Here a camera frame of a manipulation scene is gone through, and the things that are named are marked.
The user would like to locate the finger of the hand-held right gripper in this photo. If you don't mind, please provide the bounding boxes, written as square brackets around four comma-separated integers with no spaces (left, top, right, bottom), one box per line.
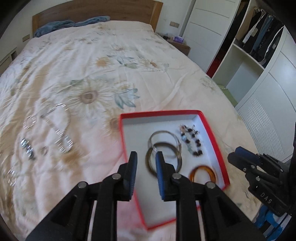
[228,152,259,175]
[236,146,284,179]

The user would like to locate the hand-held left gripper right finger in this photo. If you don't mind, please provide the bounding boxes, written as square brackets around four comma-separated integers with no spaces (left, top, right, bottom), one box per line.
[155,151,267,241]

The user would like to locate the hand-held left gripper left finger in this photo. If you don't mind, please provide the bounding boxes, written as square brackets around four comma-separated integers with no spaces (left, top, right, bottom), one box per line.
[25,151,138,241]

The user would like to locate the dark brown bangle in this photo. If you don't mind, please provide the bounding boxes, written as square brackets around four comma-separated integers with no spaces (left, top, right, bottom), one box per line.
[145,142,178,179]

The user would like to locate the thin silver bangles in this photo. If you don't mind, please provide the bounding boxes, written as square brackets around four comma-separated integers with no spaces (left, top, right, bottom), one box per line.
[148,130,184,173]

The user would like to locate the red jewelry box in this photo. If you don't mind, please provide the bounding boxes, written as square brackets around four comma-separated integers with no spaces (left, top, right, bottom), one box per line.
[118,110,230,230]

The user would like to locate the silver chain necklace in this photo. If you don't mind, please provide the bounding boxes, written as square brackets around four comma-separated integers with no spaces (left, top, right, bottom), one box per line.
[40,103,74,153]

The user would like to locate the rhinestone bracelet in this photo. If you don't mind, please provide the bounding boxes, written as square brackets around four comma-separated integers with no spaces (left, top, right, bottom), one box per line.
[20,138,37,161]

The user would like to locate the silver beaded ring bracelet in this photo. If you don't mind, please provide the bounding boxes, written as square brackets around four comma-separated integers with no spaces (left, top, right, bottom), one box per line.
[23,116,37,128]

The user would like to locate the small silver ring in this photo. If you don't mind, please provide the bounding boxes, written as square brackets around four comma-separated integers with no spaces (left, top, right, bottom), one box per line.
[7,169,17,186]

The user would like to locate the blue cloth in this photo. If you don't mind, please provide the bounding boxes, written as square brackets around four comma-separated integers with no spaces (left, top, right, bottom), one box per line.
[253,204,289,237]

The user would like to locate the amber bangle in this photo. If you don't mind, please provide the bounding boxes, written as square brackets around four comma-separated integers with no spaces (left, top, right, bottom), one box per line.
[190,165,219,183]

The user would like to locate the green floor mat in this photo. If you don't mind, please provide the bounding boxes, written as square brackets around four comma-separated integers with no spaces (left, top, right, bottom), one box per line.
[218,85,238,107]

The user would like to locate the hanging dark clothes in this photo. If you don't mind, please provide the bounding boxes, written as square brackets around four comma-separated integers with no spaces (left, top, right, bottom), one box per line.
[242,8,285,66]

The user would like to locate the wooden nightstand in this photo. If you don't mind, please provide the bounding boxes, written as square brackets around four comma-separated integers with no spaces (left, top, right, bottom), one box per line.
[162,35,190,56]

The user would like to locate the floral bedspread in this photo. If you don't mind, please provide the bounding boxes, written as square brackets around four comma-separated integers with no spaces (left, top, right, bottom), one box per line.
[0,20,262,239]

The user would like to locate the white wardrobe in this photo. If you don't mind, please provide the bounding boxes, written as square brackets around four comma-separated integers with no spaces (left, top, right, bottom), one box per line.
[183,0,296,163]

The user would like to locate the blue pillow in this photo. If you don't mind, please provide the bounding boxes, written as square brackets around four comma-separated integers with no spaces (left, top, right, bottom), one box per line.
[74,16,110,27]
[34,20,75,37]

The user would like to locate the white louvered radiator cover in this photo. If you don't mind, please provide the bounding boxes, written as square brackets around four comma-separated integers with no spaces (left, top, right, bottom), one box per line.
[0,47,18,75]

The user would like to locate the wooden headboard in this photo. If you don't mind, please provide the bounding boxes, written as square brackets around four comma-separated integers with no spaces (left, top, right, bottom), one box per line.
[32,0,163,37]

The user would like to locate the dark beaded bracelet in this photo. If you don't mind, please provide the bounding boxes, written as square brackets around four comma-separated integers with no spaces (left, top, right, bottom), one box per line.
[179,125,204,158]

